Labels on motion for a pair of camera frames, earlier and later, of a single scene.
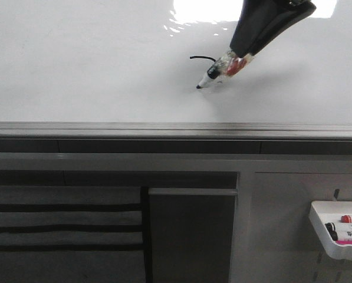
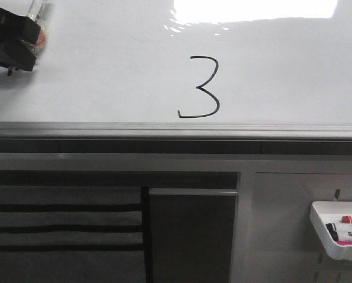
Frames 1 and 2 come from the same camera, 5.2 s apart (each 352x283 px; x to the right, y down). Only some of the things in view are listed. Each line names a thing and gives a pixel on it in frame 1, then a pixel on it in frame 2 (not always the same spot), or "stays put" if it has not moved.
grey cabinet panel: [191, 234] stays put
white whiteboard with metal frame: [120, 77] stays put
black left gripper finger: [253, 17] -> [1, 22]
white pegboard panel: [285, 246] stays put
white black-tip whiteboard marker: [227, 65] -> [36, 7]
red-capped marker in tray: [346, 219] stays put
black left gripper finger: [284, 13] -> [10, 53]
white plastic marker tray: [340, 226] stays put
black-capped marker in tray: [331, 227] stays put
